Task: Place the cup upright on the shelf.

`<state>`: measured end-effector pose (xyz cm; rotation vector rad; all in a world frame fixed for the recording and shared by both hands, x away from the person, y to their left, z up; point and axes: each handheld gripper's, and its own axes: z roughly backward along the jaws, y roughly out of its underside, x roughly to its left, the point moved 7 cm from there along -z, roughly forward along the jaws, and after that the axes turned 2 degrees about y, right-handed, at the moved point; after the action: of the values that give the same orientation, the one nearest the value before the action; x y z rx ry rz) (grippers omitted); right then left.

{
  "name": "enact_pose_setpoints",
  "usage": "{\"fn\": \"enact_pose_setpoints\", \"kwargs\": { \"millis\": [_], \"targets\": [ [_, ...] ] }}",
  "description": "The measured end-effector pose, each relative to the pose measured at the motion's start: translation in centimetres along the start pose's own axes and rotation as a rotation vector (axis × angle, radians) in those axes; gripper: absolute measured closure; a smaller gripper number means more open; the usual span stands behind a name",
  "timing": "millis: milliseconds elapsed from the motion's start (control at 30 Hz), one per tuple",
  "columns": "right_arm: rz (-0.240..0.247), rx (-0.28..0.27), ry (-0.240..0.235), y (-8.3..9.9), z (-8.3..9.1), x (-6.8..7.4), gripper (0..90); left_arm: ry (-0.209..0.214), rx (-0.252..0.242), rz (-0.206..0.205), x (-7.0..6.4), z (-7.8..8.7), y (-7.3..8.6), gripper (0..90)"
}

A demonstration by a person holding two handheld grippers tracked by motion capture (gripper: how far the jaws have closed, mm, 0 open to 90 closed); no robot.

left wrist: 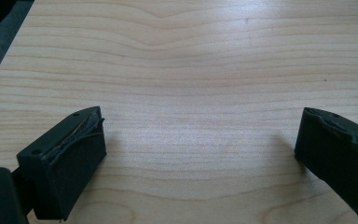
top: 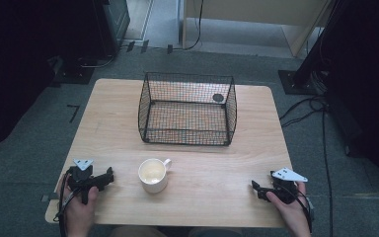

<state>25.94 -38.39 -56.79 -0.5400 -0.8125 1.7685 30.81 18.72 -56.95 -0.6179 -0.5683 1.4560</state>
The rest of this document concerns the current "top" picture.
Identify black stand base plate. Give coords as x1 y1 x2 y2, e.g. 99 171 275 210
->
277 68 329 97
52 56 96 86

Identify black floor cables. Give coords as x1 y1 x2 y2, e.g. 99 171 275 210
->
278 93 336 237

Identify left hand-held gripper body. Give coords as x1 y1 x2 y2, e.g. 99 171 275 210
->
66 158 101 205

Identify person's left hand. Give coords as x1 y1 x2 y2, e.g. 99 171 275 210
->
58 177 100 229

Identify white cup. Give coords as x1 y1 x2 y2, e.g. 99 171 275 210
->
137 157 173 195

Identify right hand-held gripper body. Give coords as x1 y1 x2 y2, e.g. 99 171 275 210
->
265 166 309 205

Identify hand-held gripper cable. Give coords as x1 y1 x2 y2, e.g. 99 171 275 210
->
52 167 80 237
290 184 316 231

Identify left hand-held gripper cable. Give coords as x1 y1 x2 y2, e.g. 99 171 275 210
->
52 167 80 237

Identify black wire mesh basket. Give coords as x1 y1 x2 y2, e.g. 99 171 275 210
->
137 71 238 147

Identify right hand-held gripper cable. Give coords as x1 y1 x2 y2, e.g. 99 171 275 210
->
290 184 316 231

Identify dark curtain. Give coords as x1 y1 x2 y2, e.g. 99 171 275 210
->
292 0 379 198
0 0 107 156

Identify light wooden furniture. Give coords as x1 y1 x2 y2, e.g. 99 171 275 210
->
181 0 333 59

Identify black hanging cable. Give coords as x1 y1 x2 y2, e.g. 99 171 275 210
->
166 0 205 55

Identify person's right hand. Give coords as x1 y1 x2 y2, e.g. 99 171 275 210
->
265 181 312 231

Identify black cabinet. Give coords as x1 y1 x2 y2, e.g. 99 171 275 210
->
90 0 131 57

